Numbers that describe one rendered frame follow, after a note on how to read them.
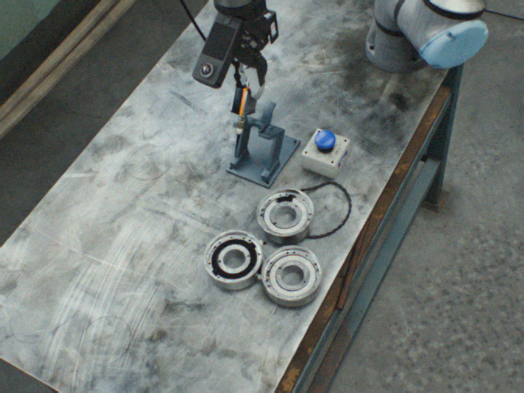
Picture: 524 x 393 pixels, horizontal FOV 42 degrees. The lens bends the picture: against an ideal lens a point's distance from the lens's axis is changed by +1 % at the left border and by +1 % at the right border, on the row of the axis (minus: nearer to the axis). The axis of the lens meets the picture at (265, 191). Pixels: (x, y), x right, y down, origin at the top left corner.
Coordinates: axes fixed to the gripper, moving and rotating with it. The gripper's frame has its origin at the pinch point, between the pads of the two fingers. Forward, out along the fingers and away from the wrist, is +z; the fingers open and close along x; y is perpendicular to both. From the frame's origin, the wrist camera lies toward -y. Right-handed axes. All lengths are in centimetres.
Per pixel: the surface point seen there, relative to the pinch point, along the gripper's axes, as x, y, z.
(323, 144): -12.4, 4.3, 12.5
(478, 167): -27, 78, 100
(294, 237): -15.8, -13.7, 16.7
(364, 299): -20, 7, 76
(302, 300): -22.9, -23.9, 16.5
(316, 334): -21, -18, 45
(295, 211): -13.2, -8.6, 17.0
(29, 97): 136, 35, 97
